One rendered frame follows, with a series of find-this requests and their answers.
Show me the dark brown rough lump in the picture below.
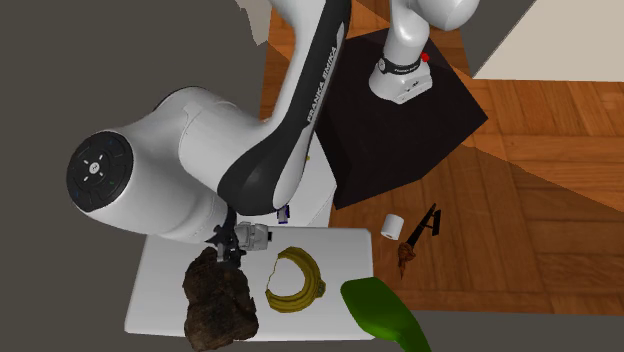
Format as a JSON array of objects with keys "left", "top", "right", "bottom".
[{"left": 182, "top": 246, "right": 260, "bottom": 352}]

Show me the yellow banana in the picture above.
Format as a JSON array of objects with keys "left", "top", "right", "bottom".
[{"left": 264, "top": 245, "right": 327, "bottom": 314}]

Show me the white toilet paper roll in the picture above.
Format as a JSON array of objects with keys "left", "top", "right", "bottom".
[{"left": 380, "top": 213, "right": 405, "bottom": 241}]

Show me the green curved object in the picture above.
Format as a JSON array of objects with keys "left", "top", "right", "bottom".
[{"left": 340, "top": 276, "right": 433, "bottom": 352}]

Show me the black brush with brown head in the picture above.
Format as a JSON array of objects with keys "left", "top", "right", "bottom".
[{"left": 397, "top": 203, "right": 442, "bottom": 281}]

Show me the black robot stand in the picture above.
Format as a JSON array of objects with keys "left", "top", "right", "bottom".
[{"left": 314, "top": 26, "right": 489, "bottom": 211}]

